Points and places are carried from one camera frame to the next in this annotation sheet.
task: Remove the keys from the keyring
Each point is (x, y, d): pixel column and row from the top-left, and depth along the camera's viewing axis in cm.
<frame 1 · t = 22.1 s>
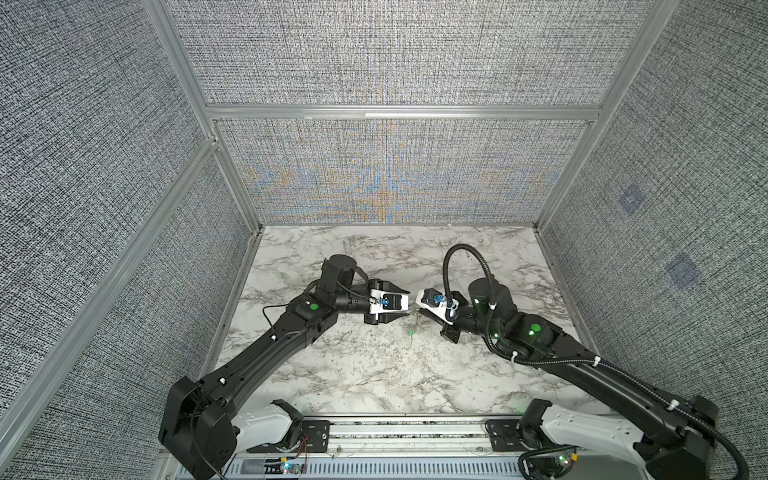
left hand: (404, 297, 71), fingers open
right hand: (423, 304, 71), fingers closed
green key tag: (410, 332, 89), point 4 cm above the table

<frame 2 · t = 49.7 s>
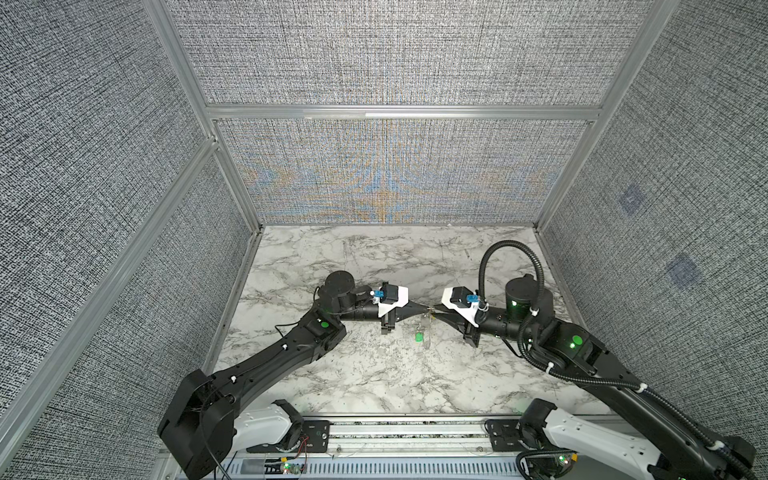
left hand: (424, 308, 64), fingers closed
right hand: (437, 303, 65), fingers closed
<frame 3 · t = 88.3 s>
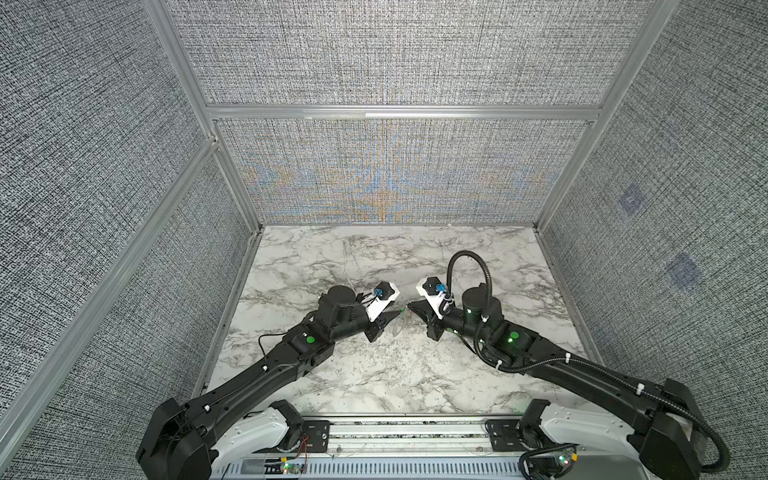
left hand: (394, 306, 74), fingers open
right hand: (410, 302, 73), fingers closed
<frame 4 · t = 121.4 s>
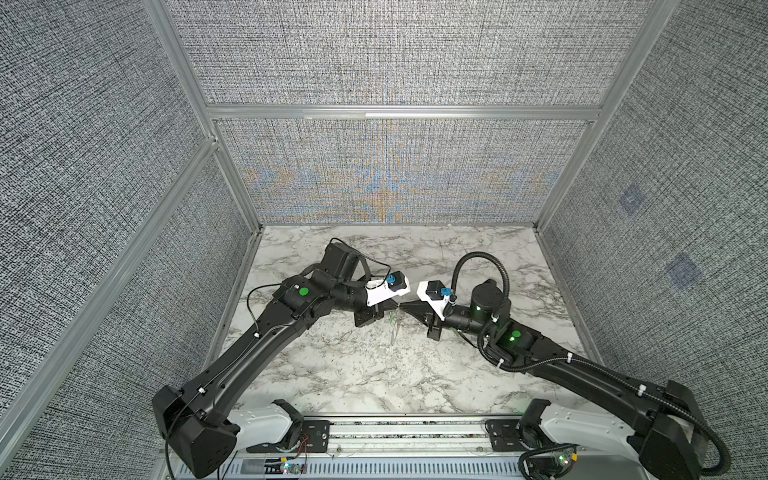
left hand: (393, 301, 69), fingers closed
right hand: (403, 300, 68), fingers closed
